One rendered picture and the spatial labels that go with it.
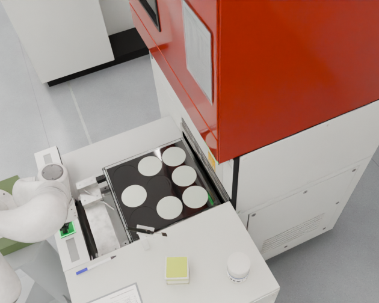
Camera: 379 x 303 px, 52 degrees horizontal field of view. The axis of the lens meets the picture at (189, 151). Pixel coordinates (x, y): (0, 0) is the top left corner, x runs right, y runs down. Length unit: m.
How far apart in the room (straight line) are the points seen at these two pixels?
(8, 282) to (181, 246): 0.66
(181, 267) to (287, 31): 0.76
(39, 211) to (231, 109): 0.53
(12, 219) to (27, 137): 2.35
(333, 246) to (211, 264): 1.28
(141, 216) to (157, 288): 0.31
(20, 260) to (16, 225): 0.83
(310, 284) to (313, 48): 1.60
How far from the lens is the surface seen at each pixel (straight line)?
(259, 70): 0.98
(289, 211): 1.83
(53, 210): 0.86
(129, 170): 1.62
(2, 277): 0.85
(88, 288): 1.37
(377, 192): 2.76
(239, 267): 1.23
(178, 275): 1.25
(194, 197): 1.51
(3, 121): 3.38
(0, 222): 0.84
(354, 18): 1.08
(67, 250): 1.44
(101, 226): 1.54
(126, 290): 1.33
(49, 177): 1.19
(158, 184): 1.56
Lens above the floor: 2.21
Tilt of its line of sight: 53 degrees down
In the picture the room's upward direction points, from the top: 6 degrees counter-clockwise
